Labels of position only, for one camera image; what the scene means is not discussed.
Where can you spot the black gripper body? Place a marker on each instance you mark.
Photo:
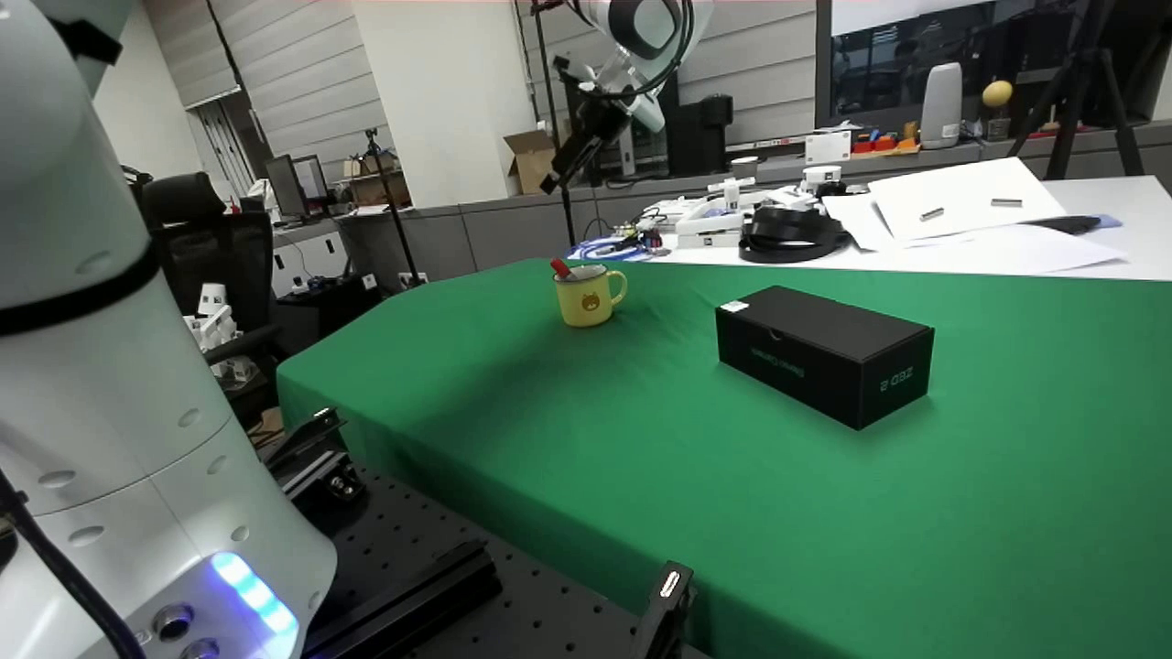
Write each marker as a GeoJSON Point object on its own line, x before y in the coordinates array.
{"type": "Point", "coordinates": [602, 130]}

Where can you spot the red marker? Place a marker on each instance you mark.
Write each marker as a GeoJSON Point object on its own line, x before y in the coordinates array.
{"type": "Point", "coordinates": [560, 270]}

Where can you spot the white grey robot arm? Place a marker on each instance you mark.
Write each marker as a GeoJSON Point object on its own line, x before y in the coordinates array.
{"type": "Point", "coordinates": [95, 368]}

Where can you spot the yellow mug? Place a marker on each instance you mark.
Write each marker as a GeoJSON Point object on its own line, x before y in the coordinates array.
{"type": "Point", "coordinates": [587, 298]}

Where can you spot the black vertical pole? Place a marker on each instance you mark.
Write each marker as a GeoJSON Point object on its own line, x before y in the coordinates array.
{"type": "Point", "coordinates": [553, 184]}

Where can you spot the brown cardboard box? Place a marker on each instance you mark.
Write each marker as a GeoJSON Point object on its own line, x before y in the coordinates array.
{"type": "Point", "coordinates": [527, 165]}

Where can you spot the black desktop computer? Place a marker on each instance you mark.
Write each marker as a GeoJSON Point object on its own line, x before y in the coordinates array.
{"type": "Point", "coordinates": [696, 138]}

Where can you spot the grey desk cabinet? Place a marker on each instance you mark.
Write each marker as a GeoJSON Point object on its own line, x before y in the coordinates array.
{"type": "Point", "coordinates": [488, 231]}

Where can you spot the white electronic devices pile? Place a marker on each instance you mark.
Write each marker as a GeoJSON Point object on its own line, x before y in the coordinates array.
{"type": "Point", "coordinates": [702, 222]}

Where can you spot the thin black light stand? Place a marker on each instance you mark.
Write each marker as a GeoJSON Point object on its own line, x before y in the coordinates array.
{"type": "Point", "coordinates": [391, 208]}

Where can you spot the small white box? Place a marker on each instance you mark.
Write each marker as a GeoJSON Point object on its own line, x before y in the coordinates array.
{"type": "Point", "coordinates": [830, 145]}

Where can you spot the orange red small items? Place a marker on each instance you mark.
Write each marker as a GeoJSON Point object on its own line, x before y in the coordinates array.
{"type": "Point", "coordinates": [883, 145]}

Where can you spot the black rectangular box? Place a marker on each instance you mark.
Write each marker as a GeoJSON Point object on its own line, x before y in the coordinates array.
{"type": "Point", "coordinates": [830, 354]}

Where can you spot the white speaker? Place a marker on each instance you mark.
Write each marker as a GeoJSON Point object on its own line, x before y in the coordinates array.
{"type": "Point", "coordinates": [943, 109]}

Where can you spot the black office chair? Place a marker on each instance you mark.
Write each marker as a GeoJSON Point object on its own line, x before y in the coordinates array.
{"type": "Point", "coordinates": [220, 258]}

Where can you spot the white paper sheets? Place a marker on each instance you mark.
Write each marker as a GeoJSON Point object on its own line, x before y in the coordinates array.
{"type": "Point", "coordinates": [966, 203]}

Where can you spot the green tablecloth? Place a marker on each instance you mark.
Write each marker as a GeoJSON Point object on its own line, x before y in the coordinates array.
{"type": "Point", "coordinates": [733, 514]}

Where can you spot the small white figure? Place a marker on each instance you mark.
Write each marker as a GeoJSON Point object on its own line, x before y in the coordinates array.
{"type": "Point", "coordinates": [215, 315]}

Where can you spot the yellow ball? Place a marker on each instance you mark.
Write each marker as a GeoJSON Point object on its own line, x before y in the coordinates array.
{"type": "Point", "coordinates": [999, 93]}

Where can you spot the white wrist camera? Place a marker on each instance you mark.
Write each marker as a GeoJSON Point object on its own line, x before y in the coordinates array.
{"type": "Point", "coordinates": [647, 112]}

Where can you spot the large dark wall screen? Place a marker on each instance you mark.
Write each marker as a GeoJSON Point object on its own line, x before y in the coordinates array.
{"type": "Point", "coordinates": [881, 61]}

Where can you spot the black camera clamp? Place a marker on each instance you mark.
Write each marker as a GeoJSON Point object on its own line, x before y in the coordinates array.
{"type": "Point", "coordinates": [667, 605]}

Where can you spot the black camera tripod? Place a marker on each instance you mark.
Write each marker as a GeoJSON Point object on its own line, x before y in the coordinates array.
{"type": "Point", "coordinates": [1082, 75]}

